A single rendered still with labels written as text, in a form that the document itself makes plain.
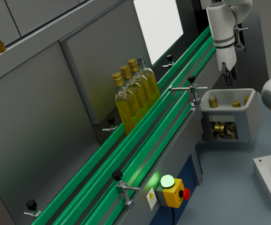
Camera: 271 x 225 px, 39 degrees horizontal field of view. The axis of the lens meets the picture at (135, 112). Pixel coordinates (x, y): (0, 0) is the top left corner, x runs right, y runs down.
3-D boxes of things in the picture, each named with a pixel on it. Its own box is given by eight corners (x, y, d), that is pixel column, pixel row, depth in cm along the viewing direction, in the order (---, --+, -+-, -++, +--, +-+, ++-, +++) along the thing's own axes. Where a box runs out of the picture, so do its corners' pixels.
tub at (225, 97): (211, 105, 179) (207, 89, 176) (259, 105, 167) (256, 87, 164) (198, 126, 167) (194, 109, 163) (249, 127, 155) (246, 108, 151)
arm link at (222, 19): (226, 30, 155) (208, 39, 153) (219, -2, 149) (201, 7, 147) (240, 32, 148) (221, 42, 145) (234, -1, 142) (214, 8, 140)
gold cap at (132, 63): (133, 68, 147) (129, 58, 145) (140, 68, 145) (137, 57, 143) (128, 72, 145) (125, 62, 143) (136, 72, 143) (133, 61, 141)
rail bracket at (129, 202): (129, 202, 117) (116, 167, 111) (149, 205, 113) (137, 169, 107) (123, 211, 114) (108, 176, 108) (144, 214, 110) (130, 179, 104)
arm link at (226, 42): (216, 33, 156) (218, 40, 157) (209, 42, 150) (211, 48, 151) (236, 31, 151) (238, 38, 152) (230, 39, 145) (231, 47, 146)
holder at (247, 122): (203, 120, 186) (197, 92, 179) (261, 121, 171) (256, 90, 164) (191, 140, 174) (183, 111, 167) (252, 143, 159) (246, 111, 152)
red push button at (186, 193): (180, 185, 127) (189, 185, 126) (182, 193, 129) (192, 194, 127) (175, 193, 125) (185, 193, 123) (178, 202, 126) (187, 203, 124)
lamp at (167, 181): (165, 179, 130) (162, 172, 128) (177, 180, 127) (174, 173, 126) (159, 188, 127) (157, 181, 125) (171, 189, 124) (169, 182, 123)
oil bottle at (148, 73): (154, 111, 163) (140, 66, 154) (166, 111, 160) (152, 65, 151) (148, 118, 159) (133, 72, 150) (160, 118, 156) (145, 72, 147)
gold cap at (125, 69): (126, 75, 143) (122, 64, 141) (134, 75, 141) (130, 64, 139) (121, 80, 140) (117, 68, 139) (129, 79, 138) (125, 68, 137)
